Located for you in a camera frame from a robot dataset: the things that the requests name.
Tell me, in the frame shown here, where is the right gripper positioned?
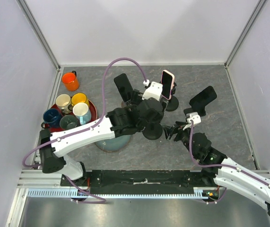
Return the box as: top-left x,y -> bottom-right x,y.
161,121 -> 198,158

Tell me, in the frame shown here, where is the purple cable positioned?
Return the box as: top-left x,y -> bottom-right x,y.
189,120 -> 270,198
21,57 -> 149,169

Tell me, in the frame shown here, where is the cream mug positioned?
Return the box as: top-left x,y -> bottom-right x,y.
55,94 -> 72,114

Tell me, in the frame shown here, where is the black round phone stand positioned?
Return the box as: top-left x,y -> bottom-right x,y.
160,83 -> 179,112

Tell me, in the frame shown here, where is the black folding phone stand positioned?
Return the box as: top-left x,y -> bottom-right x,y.
183,105 -> 206,117

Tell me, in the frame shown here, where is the pink case phone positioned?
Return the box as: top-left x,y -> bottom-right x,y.
161,70 -> 175,100

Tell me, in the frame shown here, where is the dark blue mug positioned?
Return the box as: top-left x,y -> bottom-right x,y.
41,108 -> 62,129

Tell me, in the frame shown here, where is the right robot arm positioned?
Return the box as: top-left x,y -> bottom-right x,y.
163,122 -> 270,216

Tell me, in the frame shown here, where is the light blue mug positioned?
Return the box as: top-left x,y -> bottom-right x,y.
73,103 -> 92,125

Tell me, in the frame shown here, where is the grey cable duct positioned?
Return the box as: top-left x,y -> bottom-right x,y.
27,188 -> 214,199

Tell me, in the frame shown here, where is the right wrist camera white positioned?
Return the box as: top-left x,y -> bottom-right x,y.
183,112 -> 201,131

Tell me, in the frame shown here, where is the black phone on wooden stand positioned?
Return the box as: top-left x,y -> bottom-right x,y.
113,73 -> 133,102

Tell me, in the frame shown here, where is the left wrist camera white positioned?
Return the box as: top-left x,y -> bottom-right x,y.
142,81 -> 163,101

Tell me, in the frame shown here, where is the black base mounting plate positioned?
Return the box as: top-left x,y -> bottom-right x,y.
74,170 -> 218,195

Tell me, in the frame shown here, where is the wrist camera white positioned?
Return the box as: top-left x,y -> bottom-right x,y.
183,112 -> 201,131
142,81 -> 163,101

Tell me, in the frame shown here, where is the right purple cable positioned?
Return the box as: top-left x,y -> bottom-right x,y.
189,120 -> 270,198

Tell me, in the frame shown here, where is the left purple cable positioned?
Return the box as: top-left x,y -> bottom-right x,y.
21,57 -> 149,169

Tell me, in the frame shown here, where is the teal ceramic plate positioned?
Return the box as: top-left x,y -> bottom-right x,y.
95,135 -> 131,152

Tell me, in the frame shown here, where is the orange mug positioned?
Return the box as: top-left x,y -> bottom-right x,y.
61,70 -> 79,91

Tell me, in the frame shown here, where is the black phone on folding stand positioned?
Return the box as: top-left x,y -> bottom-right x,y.
189,86 -> 217,112

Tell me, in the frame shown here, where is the dark green mug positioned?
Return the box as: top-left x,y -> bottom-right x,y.
60,115 -> 79,131

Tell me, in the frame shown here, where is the red round tray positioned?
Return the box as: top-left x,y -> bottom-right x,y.
41,100 -> 98,133

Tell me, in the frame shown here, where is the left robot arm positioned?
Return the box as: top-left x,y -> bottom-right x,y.
40,85 -> 164,186

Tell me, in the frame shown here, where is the black weighted phone stand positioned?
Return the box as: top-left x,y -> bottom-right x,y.
142,123 -> 163,140

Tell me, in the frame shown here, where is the yellow mug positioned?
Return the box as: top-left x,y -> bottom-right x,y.
71,93 -> 89,106

